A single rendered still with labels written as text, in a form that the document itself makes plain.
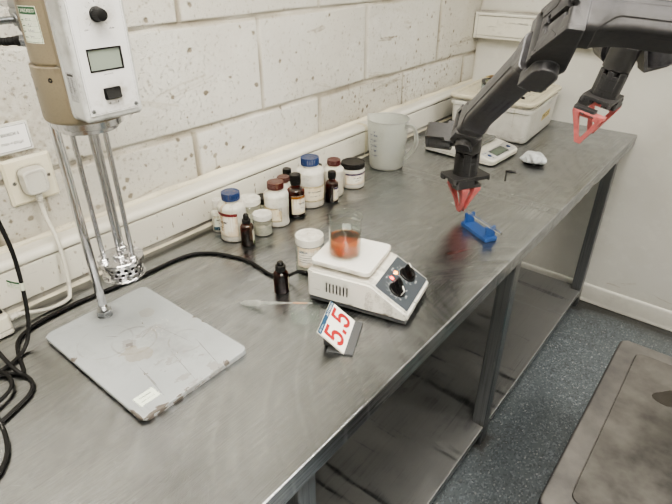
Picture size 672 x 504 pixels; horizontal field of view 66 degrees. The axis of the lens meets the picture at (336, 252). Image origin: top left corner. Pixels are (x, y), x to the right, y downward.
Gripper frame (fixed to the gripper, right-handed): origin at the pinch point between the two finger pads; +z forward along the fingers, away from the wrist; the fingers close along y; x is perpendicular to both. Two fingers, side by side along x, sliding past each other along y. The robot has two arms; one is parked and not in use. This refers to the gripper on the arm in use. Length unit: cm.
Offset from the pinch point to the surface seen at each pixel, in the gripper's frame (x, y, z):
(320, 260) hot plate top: 19.8, 44.6, -5.5
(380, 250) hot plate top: 20.6, 32.7, -5.5
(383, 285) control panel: 27.9, 35.6, -2.7
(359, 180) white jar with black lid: -27.0, 15.3, 0.4
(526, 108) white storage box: -41, -52, -10
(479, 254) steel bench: 16.7, 5.9, 3.2
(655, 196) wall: -25, -107, 24
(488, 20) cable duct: -86, -67, -33
